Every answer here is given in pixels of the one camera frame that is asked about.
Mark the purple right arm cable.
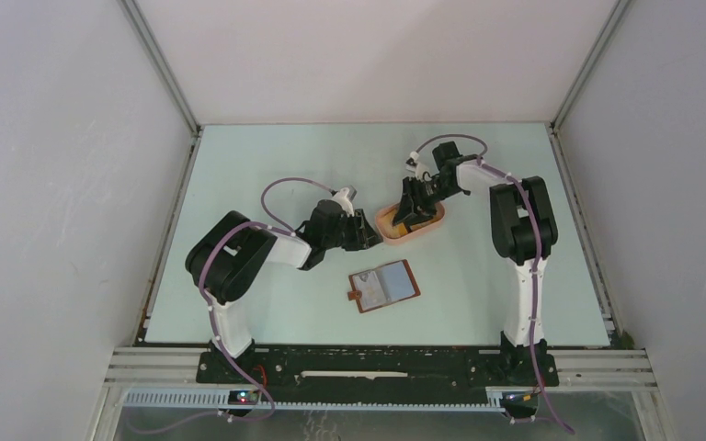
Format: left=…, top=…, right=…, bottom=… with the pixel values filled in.
left=410, top=134, right=576, bottom=436

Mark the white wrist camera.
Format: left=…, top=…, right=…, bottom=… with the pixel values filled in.
left=332, top=187, right=357, bottom=217
left=405, top=151, right=430, bottom=181

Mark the aluminium frame rail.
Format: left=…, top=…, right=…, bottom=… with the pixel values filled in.
left=104, top=346, right=659, bottom=392

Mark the pink plastic tray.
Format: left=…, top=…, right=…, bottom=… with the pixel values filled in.
left=374, top=203, right=446, bottom=245

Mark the brown leather card holder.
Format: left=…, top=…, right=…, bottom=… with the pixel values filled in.
left=347, top=259, right=421, bottom=313

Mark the white cable duct strip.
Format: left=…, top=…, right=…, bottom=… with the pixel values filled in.
left=121, top=388, right=505, bottom=413

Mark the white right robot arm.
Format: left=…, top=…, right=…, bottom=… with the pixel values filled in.
left=390, top=135, right=558, bottom=384

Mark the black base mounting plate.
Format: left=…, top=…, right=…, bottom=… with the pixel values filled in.
left=196, top=342, right=560, bottom=404

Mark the white credit card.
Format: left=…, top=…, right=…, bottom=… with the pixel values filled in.
left=354, top=270, right=389, bottom=311

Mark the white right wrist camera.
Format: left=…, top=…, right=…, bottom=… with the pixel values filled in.
left=405, top=151, right=430, bottom=181

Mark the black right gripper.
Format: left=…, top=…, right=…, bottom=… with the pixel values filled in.
left=392, top=176, right=463, bottom=229

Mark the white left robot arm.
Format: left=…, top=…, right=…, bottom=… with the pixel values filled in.
left=185, top=199, right=382, bottom=383

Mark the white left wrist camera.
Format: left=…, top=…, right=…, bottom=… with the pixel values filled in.
left=332, top=187, right=357, bottom=217

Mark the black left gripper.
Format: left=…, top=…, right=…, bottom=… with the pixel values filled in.
left=323, top=209, right=382, bottom=252

